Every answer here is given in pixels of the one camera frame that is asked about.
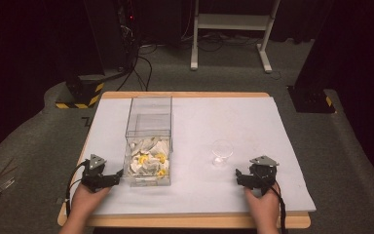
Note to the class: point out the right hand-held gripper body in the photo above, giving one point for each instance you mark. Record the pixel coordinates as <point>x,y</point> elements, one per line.
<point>262,177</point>

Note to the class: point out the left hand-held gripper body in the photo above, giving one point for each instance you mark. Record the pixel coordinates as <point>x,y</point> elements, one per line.
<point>92,177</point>

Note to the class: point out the clear glass cup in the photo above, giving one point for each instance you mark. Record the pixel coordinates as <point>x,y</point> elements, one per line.
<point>222,151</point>

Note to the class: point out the candies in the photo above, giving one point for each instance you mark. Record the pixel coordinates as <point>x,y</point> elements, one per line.
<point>149,159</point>

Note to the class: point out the clear plastic box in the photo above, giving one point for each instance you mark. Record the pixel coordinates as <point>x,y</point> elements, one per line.
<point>149,130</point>

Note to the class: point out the person's left hand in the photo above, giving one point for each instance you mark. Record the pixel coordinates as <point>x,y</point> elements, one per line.
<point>86,201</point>

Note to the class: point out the person's right hand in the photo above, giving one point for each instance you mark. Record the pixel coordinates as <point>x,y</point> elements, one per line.
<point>263,208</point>

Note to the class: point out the white table mat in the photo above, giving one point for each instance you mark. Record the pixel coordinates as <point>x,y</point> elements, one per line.
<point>227,120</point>

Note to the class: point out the wooden table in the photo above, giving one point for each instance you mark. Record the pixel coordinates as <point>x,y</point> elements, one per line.
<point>188,221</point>

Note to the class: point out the black yellow striped stand base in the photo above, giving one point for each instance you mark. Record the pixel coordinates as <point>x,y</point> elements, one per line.
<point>82,92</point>

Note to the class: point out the black equipment rack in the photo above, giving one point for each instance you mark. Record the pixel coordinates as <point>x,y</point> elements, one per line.
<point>128,29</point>

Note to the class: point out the white metal stand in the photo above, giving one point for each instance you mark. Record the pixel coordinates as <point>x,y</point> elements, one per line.
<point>230,22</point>

